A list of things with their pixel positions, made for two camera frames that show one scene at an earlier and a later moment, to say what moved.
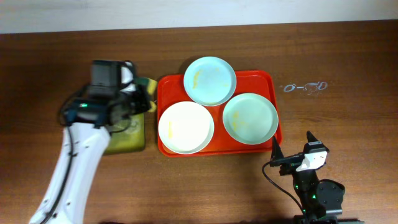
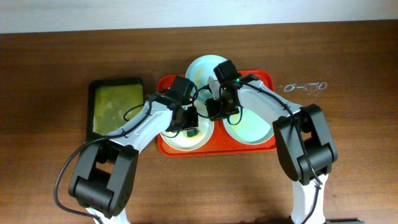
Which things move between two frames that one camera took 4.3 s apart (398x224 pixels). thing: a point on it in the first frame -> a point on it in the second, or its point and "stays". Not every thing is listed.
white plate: [186, 127] stays
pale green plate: [250, 118] stays
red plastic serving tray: [171, 91] stays
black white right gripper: [275, 152] -> [213, 115]
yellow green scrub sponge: [152, 86] -> [193, 132]
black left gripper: [143, 99] -> [189, 123]
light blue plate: [209, 81] stays
